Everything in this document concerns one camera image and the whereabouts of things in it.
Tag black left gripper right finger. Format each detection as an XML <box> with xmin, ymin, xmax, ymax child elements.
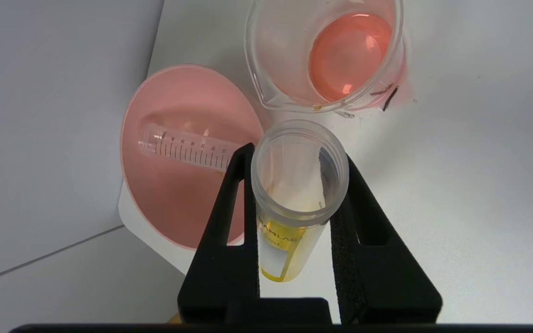
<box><xmin>329</xmin><ymin>153</ymin><xmax>443</xmax><ymax>324</ymax></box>

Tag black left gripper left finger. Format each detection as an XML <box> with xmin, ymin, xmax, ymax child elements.
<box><xmin>177</xmin><ymin>142</ymin><xmax>260</xmax><ymax>324</ymax></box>

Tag test tube with yellow pigment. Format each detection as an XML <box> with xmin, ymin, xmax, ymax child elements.
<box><xmin>251</xmin><ymin>119</ymin><xmax>350</xmax><ymax>283</ymax></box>

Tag test tube with red pigment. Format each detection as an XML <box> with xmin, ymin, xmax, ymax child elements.
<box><xmin>138</xmin><ymin>123</ymin><xmax>244</xmax><ymax>174</ymax></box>

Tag clear plastic beaker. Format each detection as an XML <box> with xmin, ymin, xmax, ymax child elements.
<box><xmin>244</xmin><ymin>0</ymin><xmax>408</xmax><ymax>114</ymax></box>

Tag pink plastic bowl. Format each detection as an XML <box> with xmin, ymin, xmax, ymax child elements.
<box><xmin>119</xmin><ymin>64</ymin><xmax>265</xmax><ymax>251</ymax></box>

